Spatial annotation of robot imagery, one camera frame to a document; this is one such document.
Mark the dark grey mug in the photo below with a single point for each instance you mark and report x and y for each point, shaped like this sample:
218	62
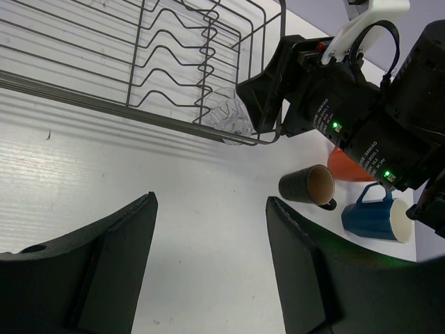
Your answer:
313	185

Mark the orange mug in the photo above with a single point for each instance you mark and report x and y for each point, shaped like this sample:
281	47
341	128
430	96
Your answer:
345	169

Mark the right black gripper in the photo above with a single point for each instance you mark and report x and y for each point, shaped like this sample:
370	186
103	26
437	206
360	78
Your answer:
291	80

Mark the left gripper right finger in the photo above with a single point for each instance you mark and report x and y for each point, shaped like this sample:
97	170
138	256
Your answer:
328	284

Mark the clear glass cup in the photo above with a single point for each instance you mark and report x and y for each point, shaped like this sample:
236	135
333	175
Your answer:
227	113

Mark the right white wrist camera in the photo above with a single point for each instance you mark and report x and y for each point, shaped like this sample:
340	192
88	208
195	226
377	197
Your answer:
362	14

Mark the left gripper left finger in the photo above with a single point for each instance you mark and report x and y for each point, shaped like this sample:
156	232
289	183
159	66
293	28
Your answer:
86	281

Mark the blue mug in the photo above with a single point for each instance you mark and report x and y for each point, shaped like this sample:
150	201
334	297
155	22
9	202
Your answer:
383	219

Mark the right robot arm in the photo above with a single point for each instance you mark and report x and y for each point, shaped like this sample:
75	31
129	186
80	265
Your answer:
394	131

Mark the dark wire dish rack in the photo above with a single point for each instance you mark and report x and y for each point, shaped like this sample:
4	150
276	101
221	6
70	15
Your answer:
152	62

